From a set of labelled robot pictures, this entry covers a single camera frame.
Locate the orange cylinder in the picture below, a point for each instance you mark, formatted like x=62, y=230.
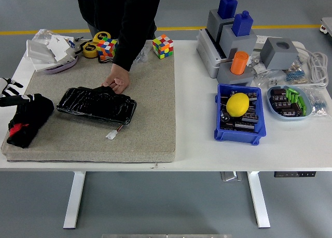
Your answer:
x=239, y=63

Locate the white table leg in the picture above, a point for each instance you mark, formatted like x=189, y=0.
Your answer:
x=259, y=199
x=74, y=199

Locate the person's left forearm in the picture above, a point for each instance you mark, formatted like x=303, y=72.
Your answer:
x=129, y=51

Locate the crumpled clear plastic bag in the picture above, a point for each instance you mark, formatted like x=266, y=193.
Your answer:
x=44, y=34

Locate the small black clip tool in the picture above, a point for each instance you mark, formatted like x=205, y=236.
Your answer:
x=77, y=47

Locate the green battery cell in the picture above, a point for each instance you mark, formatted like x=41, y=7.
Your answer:
x=287, y=92
x=301, y=102
x=304, y=110

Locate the clear bag of white parts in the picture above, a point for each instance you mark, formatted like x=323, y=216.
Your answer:
x=258, y=65

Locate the light grey junction box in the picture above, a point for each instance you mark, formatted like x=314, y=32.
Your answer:
x=205, y=51

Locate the dark brown capacitor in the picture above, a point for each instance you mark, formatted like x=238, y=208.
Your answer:
x=278, y=98
x=278, y=92
x=282, y=105
x=291, y=112

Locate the person's left hand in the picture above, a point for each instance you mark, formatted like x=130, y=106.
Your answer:
x=119, y=78

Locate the person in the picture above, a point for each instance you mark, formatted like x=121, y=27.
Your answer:
x=116, y=10

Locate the clear bag of blue resistors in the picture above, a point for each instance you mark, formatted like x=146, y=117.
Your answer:
x=295, y=74
x=315, y=103

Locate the yellow tape measure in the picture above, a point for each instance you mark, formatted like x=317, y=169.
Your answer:
x=101, y=36
x=90, y=49

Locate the blue bottle-shaped block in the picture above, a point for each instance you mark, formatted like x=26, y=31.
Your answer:
x=227, y=6
x=242, y=24

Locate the black cylindrical capacitor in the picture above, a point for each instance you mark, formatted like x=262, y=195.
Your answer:
x=225, y=116
x=251, y=118
x=245, y=126

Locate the grey block with round hole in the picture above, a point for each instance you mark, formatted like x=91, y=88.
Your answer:
x=275, y=57

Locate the black rag with red tag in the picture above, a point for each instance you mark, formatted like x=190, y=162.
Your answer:
x=31, y=116

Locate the low grey block holder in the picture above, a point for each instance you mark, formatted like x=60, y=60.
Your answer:
x=225, y=76

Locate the small clear bag of screws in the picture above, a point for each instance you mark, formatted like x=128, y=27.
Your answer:
x=142, y=55

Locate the colourful puzzle cube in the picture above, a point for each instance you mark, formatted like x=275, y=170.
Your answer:
x=106, y=48
x=163, y=46

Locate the light blue oval dish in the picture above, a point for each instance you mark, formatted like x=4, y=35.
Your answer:
x=288, y=118

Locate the grey-brown mat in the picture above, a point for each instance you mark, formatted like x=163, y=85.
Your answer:
x=150, y=105

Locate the purple-rimmed white plate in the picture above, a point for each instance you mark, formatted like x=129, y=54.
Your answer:
x=62, y=67

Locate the silver metal bracket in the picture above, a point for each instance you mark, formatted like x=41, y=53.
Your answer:
x=230, y=176

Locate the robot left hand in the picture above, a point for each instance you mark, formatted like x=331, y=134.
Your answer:
x=13, y=99

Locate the blue plastic bin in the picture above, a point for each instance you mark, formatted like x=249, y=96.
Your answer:
x=236, y=138

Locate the white cart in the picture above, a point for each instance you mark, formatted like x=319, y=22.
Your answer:
x=327, y=26

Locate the clear bag with white plug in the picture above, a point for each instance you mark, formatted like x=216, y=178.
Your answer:
x=269, y=78

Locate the black table control panel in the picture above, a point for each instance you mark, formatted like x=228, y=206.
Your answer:
x=294, y=174

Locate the white power strip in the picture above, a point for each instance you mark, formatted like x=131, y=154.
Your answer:
x=260, y=42

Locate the yellow lemon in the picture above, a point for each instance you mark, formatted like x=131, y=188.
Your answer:
x=237, y=104

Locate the white torn cardboard sheet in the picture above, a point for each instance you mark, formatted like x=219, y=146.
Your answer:
x=61, y=47

